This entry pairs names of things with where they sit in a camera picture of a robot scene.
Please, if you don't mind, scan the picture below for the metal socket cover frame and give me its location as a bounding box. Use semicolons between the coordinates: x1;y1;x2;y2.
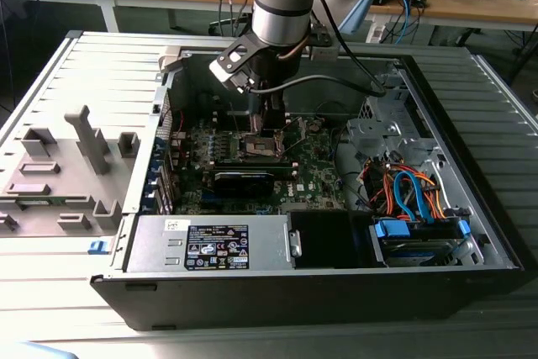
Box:
280;116;311;155

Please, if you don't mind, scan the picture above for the thin wire locking lever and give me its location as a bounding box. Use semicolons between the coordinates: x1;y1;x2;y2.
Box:
229;102;241;137

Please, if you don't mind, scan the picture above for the CPU socket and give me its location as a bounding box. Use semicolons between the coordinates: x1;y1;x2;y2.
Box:
238;129;289;163

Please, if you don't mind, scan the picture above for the green motherboard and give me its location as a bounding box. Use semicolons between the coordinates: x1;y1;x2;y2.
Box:
171;114;358;216

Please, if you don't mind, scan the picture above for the black graphics card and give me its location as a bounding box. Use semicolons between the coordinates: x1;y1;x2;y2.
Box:
200;169;275;210

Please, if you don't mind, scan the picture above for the metal drive cage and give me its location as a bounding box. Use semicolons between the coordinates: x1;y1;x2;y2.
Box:
345;72;424;159

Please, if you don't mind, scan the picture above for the beige case latch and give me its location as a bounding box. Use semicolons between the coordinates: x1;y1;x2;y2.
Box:
158;45;189;75

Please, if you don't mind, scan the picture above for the pale blue teach pendant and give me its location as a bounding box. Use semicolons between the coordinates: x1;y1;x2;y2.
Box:
335;0;377;35

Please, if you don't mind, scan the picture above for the grey power supply unit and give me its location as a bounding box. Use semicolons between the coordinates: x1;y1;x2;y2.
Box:
124;214;303;275

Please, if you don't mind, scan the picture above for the black open PC case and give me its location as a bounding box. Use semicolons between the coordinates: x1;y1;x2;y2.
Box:
90;44;526;332

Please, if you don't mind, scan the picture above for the hard disk in blue carrier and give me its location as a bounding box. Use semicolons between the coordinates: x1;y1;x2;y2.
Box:
370;216;472;268

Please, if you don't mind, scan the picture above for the grey parts rack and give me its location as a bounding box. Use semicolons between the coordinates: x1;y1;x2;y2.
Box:
0;104;142;239

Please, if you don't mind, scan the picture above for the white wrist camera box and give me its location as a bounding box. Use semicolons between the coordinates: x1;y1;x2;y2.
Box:
208;33;258;94

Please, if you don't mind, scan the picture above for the blue network cable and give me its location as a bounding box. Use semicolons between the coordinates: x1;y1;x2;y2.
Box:
398;0;417;37

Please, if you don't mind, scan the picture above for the blue flat wire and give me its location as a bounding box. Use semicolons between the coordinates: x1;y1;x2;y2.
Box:
392;166;438;224

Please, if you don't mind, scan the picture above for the orange wire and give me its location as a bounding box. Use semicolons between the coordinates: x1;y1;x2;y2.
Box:
362;160;450;222

